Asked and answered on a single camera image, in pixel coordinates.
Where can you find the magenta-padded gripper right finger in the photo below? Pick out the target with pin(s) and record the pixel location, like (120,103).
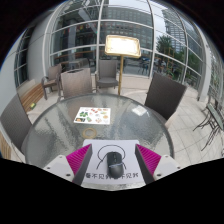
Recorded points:
(150,160)

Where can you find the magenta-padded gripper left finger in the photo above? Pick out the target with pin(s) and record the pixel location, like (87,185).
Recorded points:
(77,160)

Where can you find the golden menu stand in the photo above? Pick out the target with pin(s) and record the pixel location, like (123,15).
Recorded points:
(122,46)

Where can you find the grey wicker chair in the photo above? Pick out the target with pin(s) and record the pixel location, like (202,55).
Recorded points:
(13,121)
(76,83)
(52,76)
(165,95)
(107,71)

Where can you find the laminated picture menu card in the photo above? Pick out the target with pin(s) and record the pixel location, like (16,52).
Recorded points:
(92,115)

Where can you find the small green object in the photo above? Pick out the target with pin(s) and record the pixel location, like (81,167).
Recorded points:
(33,106)

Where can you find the green metal furniture group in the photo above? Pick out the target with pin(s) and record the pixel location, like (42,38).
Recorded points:
(213,121)

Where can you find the wooden slatted bench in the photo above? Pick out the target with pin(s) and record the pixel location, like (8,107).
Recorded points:
(30,96)

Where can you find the black computer mouse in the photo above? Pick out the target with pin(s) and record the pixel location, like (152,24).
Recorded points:
(115,165)

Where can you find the tan tape roll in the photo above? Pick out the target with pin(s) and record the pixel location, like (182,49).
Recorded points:
(84,133)

